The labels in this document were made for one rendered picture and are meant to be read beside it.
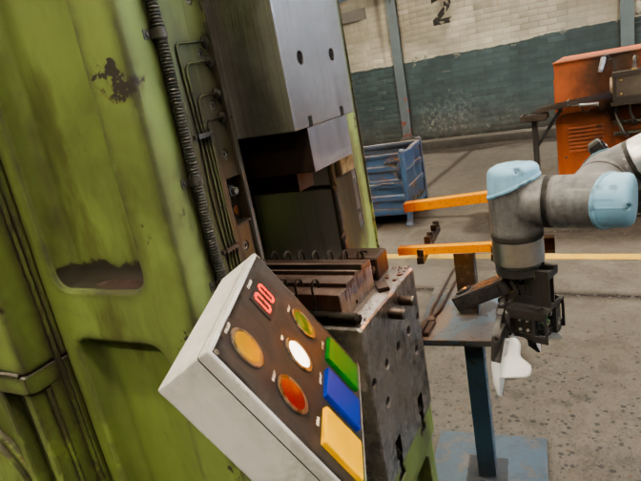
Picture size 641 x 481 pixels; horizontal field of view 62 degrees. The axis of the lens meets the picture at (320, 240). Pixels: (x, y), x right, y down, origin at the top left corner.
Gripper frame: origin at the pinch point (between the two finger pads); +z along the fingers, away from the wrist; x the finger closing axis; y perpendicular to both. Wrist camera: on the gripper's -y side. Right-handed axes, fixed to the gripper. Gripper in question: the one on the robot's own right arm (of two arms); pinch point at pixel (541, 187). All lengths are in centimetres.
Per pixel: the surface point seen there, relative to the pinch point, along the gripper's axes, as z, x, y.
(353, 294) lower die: 42, -21, 17
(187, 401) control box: 28, -91, -4
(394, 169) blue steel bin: 165, 336, 60
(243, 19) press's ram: 47, -33, -48
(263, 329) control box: 28, -75, -4
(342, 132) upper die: 40.9, -11.5, -21.1
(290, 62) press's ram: 40, -30, -38
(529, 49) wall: 85, 747, -8
